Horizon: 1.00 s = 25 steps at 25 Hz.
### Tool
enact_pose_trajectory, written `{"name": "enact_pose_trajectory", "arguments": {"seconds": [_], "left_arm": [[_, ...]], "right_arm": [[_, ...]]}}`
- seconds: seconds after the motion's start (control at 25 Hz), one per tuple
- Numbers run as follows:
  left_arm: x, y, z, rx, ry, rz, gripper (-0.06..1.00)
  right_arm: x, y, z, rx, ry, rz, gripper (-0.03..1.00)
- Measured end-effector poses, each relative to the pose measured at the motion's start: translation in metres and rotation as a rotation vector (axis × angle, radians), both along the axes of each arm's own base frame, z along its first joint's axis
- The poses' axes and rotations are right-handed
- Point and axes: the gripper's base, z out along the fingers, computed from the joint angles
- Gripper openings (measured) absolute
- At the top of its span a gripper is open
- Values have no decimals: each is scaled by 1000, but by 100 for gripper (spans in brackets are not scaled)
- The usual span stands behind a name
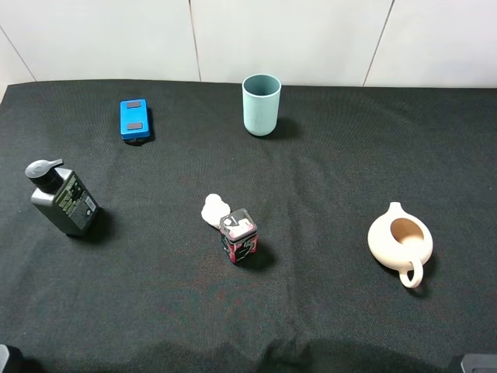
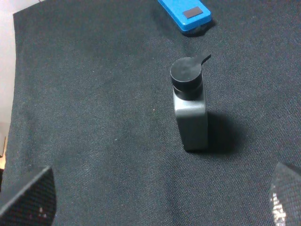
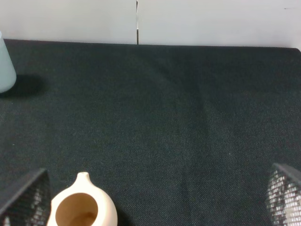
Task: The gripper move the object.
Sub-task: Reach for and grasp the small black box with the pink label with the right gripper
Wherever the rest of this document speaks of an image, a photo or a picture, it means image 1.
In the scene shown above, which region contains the red black tin box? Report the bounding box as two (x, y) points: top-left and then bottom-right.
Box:
(220, 208), (258, 264)

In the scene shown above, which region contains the white small figurine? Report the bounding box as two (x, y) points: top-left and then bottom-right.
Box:
(201, 193), (231, 229)

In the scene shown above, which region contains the teal plastic cup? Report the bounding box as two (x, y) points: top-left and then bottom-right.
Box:
(242, 74), (282, 137)

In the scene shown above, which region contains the black tablecloth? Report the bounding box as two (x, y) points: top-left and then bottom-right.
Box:
(1, 81), (496, 372)

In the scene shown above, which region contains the blue rectangular box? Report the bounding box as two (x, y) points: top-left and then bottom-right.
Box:
(120, 99), (151, 141)

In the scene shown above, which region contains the beige ceramic teapot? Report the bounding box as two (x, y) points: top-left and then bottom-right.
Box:
(367, 202), (433, 288)

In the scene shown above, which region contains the black pump bottle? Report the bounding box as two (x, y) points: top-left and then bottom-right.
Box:
(25, 159), (99, 236)

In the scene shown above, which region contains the grey base right corner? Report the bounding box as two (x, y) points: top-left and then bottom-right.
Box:
(461, 354), (497, 373)

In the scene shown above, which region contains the black base left corner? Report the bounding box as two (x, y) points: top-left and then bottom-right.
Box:
(0, 344), (23, 373)

